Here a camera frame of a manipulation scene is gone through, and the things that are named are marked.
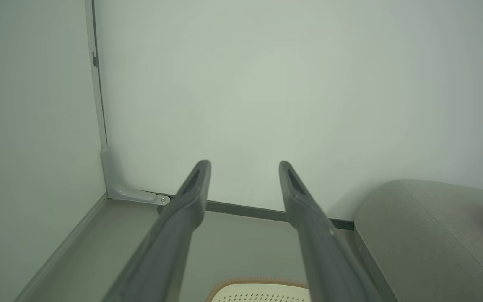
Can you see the beige perforated laundry basket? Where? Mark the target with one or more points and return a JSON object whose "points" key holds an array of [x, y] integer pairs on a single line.
{"points": [[258, 293]]}

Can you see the grey metal corner bracket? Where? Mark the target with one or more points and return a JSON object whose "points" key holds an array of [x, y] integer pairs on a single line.
{"points": [[115, 184]]}

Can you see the grey metal corner post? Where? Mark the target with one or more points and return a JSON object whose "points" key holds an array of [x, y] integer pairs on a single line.
{"points": [[97, 84]]}

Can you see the grey fabric sofa seat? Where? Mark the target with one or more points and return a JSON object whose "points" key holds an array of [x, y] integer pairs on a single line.
{"points": [[426, 235]]}

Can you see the dark grey baseboard strip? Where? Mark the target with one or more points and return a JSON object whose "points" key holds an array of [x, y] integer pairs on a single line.
{"points": [[245, 211]]}

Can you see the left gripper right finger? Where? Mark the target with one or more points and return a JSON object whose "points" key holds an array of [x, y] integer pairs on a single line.
{"points": [[325, 260]]}

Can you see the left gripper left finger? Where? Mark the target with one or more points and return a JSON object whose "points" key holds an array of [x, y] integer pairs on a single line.
{"points": [[162, 251]]}

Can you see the light grey skirting strip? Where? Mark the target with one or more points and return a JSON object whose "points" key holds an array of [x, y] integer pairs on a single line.
{"points": [[65, 247]]}

